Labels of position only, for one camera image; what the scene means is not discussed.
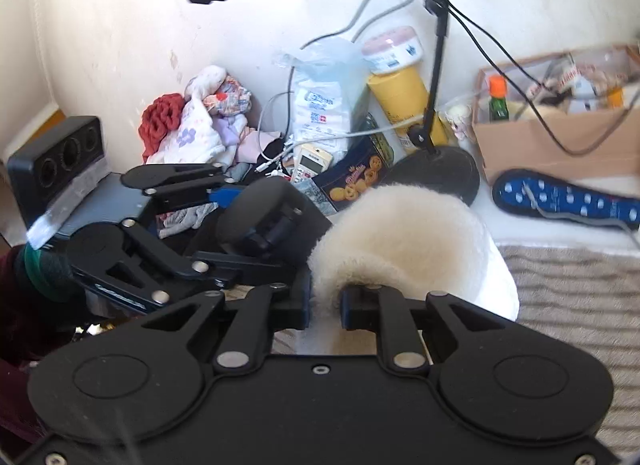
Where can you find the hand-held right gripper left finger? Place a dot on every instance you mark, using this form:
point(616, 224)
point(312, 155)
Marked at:
point(295, 307)

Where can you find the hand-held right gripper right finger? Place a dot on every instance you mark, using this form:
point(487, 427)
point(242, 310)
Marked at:
point(357, 310)

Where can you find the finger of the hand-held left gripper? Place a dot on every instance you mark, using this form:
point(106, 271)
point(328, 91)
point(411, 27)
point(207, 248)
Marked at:
point(210, 265)
point(175, 176)

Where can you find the black thermos bottle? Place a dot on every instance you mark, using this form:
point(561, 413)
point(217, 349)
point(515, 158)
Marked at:
point(270, 225)

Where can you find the white fluffy towel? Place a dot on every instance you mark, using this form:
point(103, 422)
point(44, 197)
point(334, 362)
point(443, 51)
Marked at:
point(410, 230)

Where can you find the person's left forearm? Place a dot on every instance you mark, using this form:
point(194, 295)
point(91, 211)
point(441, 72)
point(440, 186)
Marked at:
point(30, 325)

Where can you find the grey cloth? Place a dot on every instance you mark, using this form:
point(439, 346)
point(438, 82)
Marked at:
point(187, 219)

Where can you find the red knit cloth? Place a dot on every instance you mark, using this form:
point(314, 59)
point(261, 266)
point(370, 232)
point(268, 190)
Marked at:
point(160, 122)

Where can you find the floral clothes pile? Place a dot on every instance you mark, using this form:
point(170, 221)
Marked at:
point(205, 120)

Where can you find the round cookie tin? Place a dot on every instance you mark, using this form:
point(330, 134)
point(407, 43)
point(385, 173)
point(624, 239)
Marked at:
point(355, 175)

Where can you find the white remote control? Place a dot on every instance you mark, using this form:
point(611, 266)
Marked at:
point(311, 162)

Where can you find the plastic tissue pack bag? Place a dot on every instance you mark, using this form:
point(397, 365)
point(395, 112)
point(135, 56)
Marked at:
point(325, 95)

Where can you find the yellow canister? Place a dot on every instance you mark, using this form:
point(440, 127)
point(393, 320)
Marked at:
point(405, 100)

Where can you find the brown striped towel mat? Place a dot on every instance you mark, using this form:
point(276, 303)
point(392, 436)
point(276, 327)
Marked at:
point(575, 295)

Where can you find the long cardboard box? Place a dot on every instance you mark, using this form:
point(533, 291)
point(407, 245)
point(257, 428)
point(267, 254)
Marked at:
point(540, 145)

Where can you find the green bottle orange cap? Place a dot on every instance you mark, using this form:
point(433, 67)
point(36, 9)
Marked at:
point(498, 102)

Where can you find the pink lidded jar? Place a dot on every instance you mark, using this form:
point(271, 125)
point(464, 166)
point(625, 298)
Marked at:
point(392, 50)

